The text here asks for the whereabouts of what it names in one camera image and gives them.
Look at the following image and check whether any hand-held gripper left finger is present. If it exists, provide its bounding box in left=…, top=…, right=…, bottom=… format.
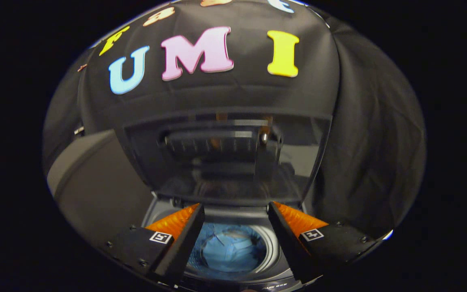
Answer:
left=103, top=203, right=206, bottom=287

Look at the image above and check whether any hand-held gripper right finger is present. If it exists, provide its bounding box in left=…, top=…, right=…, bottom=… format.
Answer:
left=267, top=201, right=380, bottom=284

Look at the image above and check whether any dark grey washing machine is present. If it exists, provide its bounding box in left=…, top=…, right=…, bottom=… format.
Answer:
left=141, top=195, right=311, bottom=292

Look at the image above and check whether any light blue polo shirt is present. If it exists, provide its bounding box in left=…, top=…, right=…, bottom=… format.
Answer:
left=189, top=222, right=267, bottom=273

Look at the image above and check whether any dark washing machine lid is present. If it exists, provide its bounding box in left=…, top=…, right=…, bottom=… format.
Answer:
left=123, top=107, right=333, bottom=207

